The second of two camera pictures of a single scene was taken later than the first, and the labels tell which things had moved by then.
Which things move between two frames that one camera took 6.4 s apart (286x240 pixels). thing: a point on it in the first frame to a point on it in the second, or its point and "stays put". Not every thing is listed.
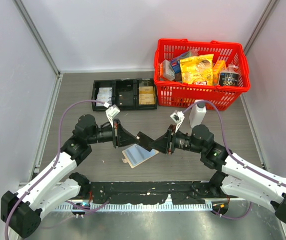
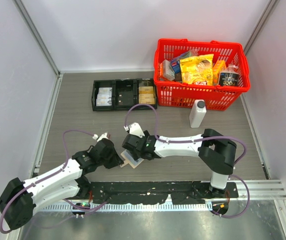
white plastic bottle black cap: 197,113 stays put
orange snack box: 219,66 stays put
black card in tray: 126,98 stays put
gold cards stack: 146,95 stays put
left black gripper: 121,136 to 116,161
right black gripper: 166,142 to 146,135
